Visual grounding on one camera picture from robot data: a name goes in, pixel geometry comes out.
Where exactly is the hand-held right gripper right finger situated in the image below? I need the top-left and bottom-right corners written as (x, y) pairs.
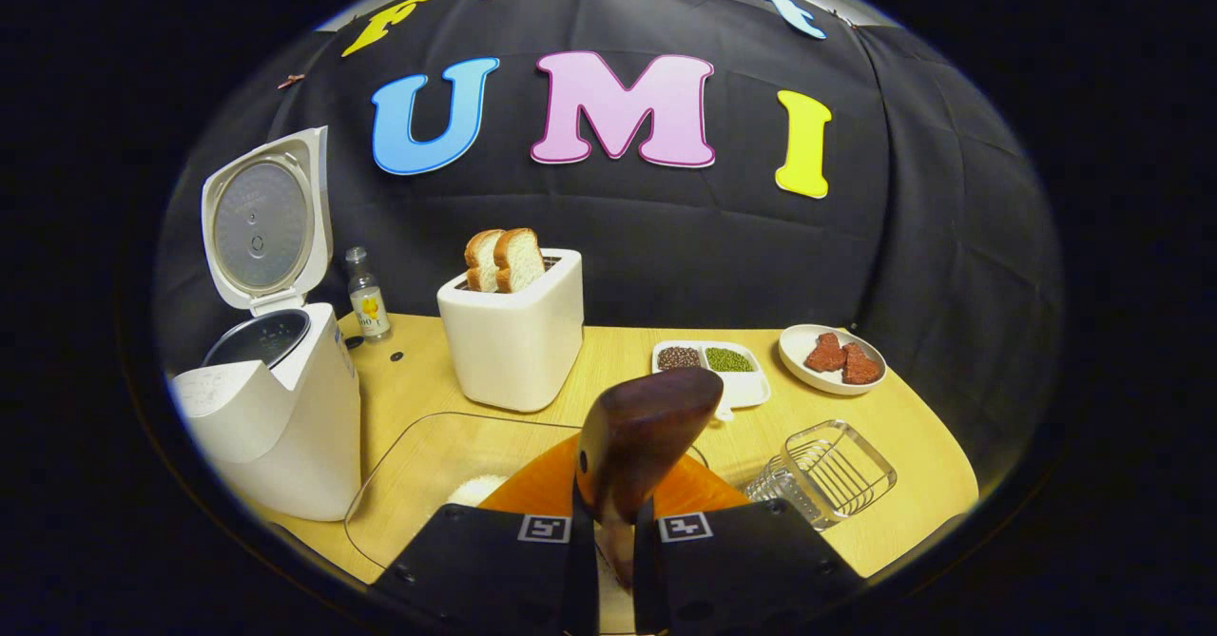
top-left (632, 455), bottom-right (866, 636)

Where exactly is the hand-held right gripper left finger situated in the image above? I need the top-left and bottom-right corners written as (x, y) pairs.
top-left (371, 434), bottom-right (600, 636)

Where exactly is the clear tray of white rice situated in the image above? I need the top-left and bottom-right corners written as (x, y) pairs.
top-left (344, 412), bottom-right (709, 570)

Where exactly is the clear wire chopstick holder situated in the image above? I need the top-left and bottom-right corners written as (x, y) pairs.
top-left (744, 419), bottom-right (898, 532)

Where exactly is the brown wooden spoon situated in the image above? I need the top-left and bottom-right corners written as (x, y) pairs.
top-left (575, 367), bottom-right (725, 589)

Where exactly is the white rice cooker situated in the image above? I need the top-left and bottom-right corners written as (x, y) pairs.
top-left (171, 126), bottom-right (362, 523)

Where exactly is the white divided bean dish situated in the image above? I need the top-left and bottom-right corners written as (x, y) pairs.
top-left (652, 339), bottom-right (772, 422)

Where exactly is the white toaster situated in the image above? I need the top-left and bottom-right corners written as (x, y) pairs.
top-left (437, 248), bottom-right (585, 414)

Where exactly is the white round plate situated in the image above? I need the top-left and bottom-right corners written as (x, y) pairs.
top-left (778, 323), bottom-right (888, 396)

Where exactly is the red meat piece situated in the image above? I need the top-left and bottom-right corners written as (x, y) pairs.
top-left (804, 333), bottom-right (847, 374)
top-left (842, 342), bottom-right (882, 385)

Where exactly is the glass bottle with yellow label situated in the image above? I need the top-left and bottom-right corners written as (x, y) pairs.
top-left (344, 246), bottom-right (393, 342)

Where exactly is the toast bread slice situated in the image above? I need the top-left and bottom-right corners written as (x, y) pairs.
top-left (493, 228), bottom-right (547, 294)
top-left (464, 229), bottom-right (505, 293)

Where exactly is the black backdrop cloth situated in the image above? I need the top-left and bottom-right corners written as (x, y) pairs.
top-left (152, 0), bottom-right (1064, 466)

